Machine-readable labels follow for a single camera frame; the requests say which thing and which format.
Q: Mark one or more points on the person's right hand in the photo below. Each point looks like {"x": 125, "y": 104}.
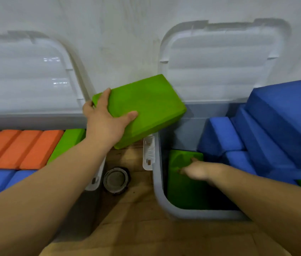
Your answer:
{"x": 202, "y": 171}

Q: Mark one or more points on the white bin latch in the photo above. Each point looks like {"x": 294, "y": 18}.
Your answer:
{"x": 149, "y": 153}
{"x": 97, "y": 181}

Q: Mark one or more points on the person's right forearm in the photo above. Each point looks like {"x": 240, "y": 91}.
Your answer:
{"x": 270, "y": 205}

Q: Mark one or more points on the person's right fingers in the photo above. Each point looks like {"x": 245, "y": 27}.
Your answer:
{"x": 186, "y": 170}

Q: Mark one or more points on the person's left thumb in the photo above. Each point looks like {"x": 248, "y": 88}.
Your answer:
{"x": 129, "y": 116}

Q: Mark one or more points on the white translucent bin lid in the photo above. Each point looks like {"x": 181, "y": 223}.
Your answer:
{"x": 220, "y": 66}
{"x": 22, "y": 77}

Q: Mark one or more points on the person's left forearm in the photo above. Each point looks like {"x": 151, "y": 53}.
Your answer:
{"x": 38, "y": 199}

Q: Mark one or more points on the grey storage bin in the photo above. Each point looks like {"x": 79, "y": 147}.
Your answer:
{"x": 161, "y": 199}
{"x": 33, "y": 121}

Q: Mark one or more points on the person's left hand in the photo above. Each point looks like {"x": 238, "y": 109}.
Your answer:
{"x": 101, "y": 127}

